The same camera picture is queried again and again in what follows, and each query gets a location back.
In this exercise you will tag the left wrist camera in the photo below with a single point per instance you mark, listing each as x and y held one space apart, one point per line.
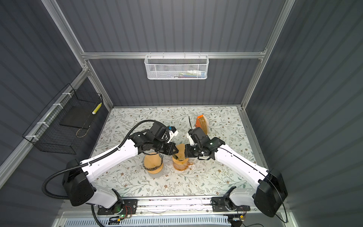
163 133

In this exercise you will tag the black wire mesh basket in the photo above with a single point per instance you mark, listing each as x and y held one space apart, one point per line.
48 135

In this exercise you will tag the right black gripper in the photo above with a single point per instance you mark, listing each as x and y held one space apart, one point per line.
187 152

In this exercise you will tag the orange coffee filter pack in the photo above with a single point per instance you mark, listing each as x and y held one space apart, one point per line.
202 123

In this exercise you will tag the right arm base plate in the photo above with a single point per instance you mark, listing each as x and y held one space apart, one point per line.
222 204

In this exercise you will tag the white wire mesh basket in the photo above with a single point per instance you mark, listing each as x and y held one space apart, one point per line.
157 68

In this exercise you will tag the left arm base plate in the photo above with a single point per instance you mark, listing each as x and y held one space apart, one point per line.
127 207

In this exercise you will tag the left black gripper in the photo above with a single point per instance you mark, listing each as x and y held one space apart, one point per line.
170 151

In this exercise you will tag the white perforated vent strip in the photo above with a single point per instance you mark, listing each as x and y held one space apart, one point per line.
168 221

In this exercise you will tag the black flat pad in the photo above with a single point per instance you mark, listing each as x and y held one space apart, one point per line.
78 117

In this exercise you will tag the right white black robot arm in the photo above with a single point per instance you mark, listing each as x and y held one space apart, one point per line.
268 190

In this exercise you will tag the grey clear glass dripper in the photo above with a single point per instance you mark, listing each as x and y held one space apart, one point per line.
155 168

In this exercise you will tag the green glass dripper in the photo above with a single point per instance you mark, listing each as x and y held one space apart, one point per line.
179 158

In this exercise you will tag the yellow marker pen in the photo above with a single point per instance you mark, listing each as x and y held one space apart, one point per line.
97 108

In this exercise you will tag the items in white basket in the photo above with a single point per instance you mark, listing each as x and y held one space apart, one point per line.
194 74

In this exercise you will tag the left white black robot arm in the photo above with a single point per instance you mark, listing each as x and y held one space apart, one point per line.
78 181

